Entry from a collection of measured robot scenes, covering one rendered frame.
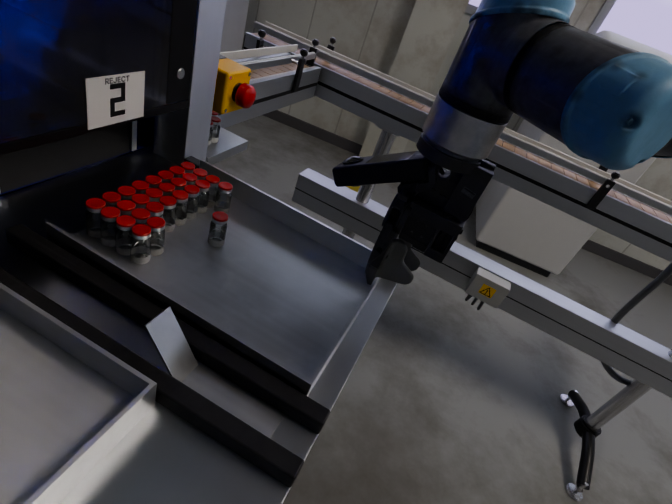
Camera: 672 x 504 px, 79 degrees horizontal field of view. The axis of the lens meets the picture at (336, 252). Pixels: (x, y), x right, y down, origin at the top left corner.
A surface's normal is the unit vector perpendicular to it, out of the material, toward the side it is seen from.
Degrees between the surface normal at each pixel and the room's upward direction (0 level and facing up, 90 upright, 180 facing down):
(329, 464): 0
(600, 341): 90
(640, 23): 90
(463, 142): 90
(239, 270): 0
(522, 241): 90
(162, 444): 0
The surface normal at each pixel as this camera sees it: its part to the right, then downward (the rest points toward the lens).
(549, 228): -0.28, 0.51
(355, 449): 0.30, -0.76
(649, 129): 0.44, 0.65
